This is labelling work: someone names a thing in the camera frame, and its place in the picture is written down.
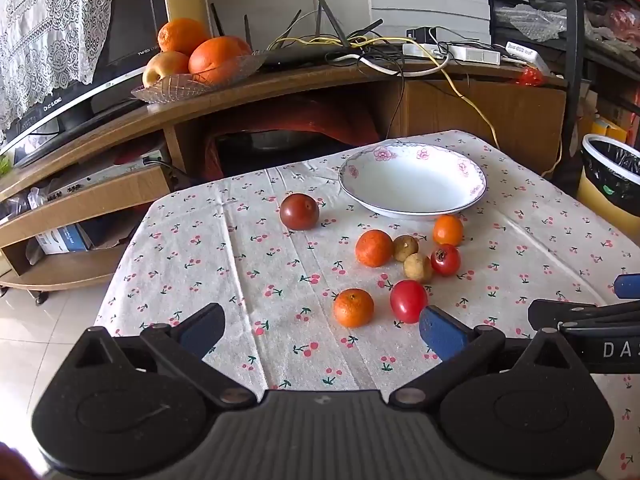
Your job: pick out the white flat adapter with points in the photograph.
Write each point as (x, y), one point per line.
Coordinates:
(422, 50)

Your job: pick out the deep orange mandarin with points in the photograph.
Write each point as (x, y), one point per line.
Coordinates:
(374, 248)

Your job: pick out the black shelf rack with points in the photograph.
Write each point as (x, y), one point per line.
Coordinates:
(575, 60)

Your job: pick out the white slatted panel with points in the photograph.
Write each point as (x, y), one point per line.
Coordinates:
(425, 5)

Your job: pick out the dark red tomato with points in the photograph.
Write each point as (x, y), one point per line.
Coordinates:
(299, 211)

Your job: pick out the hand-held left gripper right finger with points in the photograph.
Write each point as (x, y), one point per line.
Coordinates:
(442, 332)

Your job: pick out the red cherry tomato with calyx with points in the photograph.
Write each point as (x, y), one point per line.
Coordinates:
(446, 260)

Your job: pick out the yellow box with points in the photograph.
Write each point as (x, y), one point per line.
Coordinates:
(607, 130)

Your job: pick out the glass fruit dish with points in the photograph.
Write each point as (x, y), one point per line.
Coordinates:
(170, 91)

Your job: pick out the cherry print tablecloth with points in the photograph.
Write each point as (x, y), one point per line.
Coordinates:
(250, 260)

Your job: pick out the silver media player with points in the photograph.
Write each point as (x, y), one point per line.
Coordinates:
(100, 180)

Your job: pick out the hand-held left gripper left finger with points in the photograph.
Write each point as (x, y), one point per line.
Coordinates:
(202, 331)

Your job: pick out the yellow apple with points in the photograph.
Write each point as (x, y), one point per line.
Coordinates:
(162, 70)

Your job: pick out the blue and white box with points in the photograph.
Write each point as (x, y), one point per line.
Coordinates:
(65, 239)

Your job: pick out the white lace cloth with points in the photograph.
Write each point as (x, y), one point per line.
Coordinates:
(45, 25)

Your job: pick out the wooden television stand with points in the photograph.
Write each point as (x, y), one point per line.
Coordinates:
(500, 110)

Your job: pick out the black adapter box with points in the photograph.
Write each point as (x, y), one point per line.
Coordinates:
(420, 35)

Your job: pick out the brown longan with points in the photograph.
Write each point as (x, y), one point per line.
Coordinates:
(405, 248)
(418, 267)

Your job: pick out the white box device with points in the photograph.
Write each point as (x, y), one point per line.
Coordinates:
(525, 55)

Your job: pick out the dimpled orange mandarin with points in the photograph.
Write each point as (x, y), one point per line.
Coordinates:
(353, 307)

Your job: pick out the white bowl with pink flowers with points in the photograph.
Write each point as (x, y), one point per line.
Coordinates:
(415, 185)

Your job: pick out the smooth orange mandarin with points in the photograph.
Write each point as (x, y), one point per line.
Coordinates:
(447, 230)

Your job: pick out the red ornament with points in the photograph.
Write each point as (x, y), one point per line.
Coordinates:
(531, 76)

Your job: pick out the black television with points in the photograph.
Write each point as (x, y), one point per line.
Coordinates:
(137, 20)

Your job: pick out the clear plastic bag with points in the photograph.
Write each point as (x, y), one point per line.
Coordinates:
(532, 22)

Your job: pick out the yellow trash bin black bag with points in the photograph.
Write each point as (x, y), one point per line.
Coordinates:
(617, 170)

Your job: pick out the red plastic bag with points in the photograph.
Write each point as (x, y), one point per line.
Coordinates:
(310, 115)

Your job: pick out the oval red cherry tomato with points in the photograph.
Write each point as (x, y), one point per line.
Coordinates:
(409, 301)

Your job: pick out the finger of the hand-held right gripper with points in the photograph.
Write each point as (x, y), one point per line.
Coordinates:
(627, 286)
(565, 312)

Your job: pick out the metal pot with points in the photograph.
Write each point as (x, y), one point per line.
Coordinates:
(280, 141)

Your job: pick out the black router with antennas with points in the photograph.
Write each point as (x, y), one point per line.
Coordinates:
(300, 55)

